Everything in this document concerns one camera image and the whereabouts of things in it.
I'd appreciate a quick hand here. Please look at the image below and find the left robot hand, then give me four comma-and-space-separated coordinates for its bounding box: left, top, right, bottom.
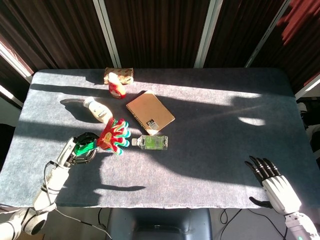
56, 132, 100, 169

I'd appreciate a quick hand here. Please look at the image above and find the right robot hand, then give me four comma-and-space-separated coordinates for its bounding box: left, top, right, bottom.
244, 155, 302, 216

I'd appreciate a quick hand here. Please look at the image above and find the green-handled hand clapper toy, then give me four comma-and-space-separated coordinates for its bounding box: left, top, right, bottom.
74, 117, 132, 158

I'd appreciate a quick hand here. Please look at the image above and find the dark robot base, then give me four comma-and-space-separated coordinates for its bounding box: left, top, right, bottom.
104, 207, 214, 240

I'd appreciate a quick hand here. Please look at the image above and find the white squeeze bottle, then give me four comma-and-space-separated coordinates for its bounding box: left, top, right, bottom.
82, 96, 114, 125

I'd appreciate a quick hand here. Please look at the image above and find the clear plastic bottle green label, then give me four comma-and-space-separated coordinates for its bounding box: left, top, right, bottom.
131, 134, 169, 151

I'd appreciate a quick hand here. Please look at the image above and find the red ketchup bottle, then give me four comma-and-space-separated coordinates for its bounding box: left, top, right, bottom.
107, 72, 127, 100

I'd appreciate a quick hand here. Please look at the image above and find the brown spiral notebook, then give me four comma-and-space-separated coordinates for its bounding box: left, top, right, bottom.
125, 90, 176, 137

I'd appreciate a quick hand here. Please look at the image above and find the beige patterned snack package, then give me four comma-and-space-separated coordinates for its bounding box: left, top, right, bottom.
103, 66, 135, 85

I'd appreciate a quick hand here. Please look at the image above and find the grey table cloth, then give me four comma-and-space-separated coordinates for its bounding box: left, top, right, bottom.
0, 67, 320, 210

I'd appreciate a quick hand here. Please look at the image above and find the black floor cable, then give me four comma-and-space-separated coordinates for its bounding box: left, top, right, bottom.
219, 208, 288, 240
97, 207, 109, 230

